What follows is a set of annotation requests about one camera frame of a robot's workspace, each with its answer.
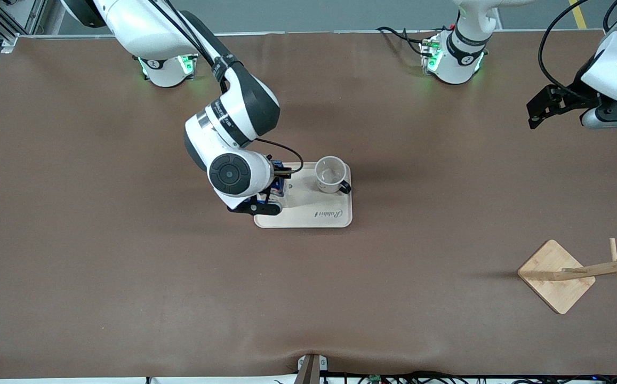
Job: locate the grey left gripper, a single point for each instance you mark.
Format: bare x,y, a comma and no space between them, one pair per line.
568,97

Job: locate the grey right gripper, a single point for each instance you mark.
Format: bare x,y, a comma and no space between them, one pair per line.
277,187

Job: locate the blue white milk carton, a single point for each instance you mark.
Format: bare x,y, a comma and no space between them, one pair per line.
280,186

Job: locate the white smiley face mug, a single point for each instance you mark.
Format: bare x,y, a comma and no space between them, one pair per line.
329,181

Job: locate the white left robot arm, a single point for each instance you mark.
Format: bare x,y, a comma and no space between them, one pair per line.
460,58

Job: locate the beige rabbit print tray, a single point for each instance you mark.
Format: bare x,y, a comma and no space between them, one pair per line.
313,210

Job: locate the brown table cover sheet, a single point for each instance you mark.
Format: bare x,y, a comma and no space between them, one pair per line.
308,298

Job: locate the wooden mug tree stand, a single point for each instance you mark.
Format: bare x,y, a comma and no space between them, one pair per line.
553,282

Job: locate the small green circuit board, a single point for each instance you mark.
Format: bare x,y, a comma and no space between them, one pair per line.
375,379

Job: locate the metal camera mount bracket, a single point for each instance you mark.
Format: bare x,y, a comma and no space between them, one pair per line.
311,373

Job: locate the aluminium frame struts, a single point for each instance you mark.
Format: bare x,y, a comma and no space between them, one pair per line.
35,16

